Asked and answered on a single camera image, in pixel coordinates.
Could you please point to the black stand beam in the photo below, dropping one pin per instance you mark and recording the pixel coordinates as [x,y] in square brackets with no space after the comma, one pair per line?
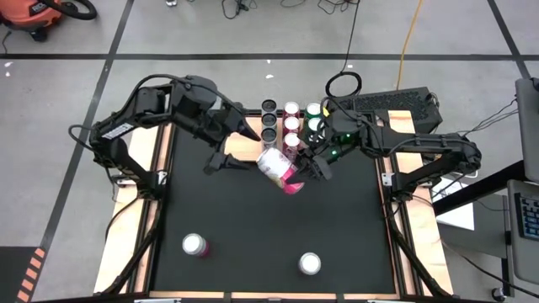
[484,187]

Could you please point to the white paper sheet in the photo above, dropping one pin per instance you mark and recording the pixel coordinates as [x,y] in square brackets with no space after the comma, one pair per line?
[457,214]

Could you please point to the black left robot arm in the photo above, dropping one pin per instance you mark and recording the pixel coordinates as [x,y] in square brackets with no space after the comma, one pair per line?
[139,109]

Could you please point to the black table mat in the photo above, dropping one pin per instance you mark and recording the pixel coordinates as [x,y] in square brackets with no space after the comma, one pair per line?
[273,227]

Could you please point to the tall silver Celsius can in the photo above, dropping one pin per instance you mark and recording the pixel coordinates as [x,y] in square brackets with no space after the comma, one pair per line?
[268,121]
[268,106]
[268,135]

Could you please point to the black mat with orange stripes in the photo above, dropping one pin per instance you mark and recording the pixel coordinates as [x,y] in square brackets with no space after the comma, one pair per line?
[12,273]

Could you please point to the yellow tag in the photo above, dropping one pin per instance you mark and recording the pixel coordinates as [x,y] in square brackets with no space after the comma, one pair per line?
[325,112]

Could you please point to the grey keyboard console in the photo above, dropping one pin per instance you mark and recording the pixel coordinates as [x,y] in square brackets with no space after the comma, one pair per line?
[528,216]

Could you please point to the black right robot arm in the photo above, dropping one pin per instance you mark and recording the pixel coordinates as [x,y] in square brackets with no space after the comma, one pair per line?
[421,141]

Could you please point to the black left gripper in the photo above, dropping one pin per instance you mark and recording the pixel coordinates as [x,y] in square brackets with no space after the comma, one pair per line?
[219,122]

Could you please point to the orange shop vacuum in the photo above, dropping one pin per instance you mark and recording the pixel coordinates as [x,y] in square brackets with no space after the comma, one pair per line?
[29,12]

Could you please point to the black caster wheel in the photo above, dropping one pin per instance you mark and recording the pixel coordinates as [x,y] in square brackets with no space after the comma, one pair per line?
[497,293]

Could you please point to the flat computer monitor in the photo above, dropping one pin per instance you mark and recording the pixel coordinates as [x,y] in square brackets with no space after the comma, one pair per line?
[528,126]

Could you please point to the silver aluminium extrusion post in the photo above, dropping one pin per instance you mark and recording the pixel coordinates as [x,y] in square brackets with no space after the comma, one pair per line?
[158,301]

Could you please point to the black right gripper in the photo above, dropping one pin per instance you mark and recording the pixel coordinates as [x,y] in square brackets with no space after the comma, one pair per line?
[341,126]

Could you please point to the red Coca-Cola Star Wars can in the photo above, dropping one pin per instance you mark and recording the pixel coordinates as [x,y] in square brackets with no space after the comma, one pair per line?
[291,108]

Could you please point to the dark red soda can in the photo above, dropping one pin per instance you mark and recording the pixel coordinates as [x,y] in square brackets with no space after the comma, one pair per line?
[291,124]

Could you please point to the pink and silver Spindrift can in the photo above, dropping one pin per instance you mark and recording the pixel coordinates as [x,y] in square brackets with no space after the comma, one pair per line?
[309,263]
[193,244]
[273,164]

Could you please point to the wooden tray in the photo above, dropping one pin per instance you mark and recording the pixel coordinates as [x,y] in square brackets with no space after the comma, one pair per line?
[242,149]

